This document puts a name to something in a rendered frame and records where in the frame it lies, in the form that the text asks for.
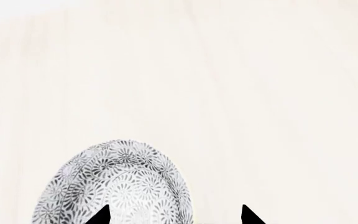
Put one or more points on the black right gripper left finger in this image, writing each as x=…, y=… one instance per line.
x=102, y=217

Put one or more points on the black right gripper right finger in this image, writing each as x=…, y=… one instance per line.
x=249, y=217

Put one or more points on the grey floral patterned bowl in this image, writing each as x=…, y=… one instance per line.
x=120, y=177

